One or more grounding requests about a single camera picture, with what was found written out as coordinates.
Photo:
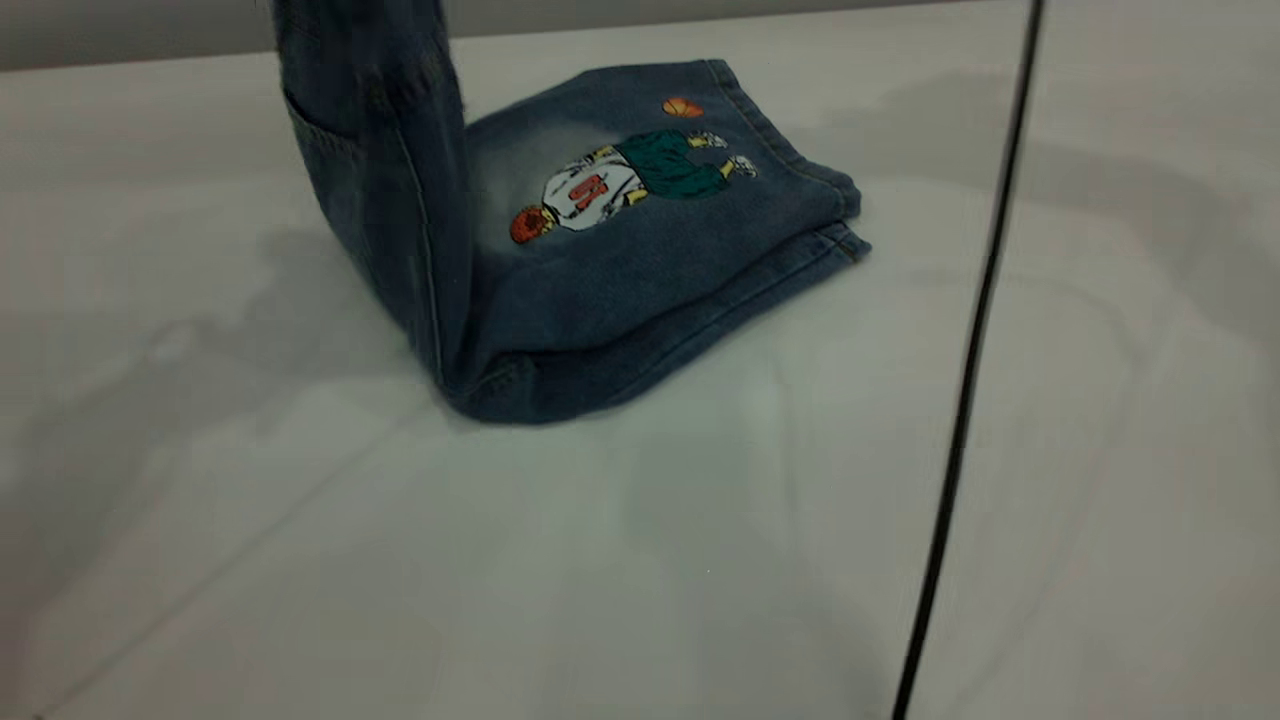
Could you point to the blue denim pants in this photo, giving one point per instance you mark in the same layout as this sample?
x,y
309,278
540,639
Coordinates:
x,y
620,280

